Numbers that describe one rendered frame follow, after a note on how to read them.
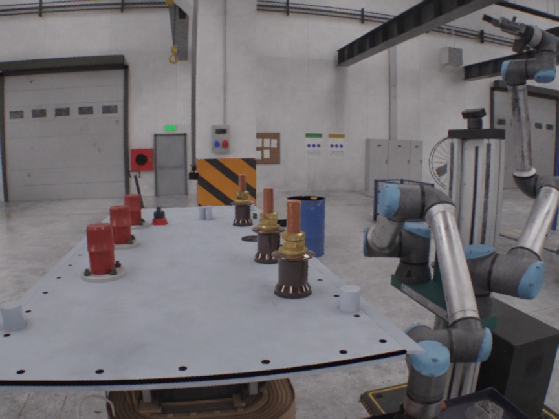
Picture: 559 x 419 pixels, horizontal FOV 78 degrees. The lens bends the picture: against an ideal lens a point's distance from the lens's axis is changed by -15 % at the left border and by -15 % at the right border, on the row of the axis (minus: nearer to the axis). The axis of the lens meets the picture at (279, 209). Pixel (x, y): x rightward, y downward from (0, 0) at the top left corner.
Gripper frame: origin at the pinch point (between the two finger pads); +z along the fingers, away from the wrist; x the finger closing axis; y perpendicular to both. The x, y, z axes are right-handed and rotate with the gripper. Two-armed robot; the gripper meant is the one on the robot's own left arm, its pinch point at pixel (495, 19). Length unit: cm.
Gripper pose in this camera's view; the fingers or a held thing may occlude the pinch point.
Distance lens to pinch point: 180.1
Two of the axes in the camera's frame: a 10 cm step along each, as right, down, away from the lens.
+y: 2.3, -8.5, -4.7
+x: 0.7, 5.0, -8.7
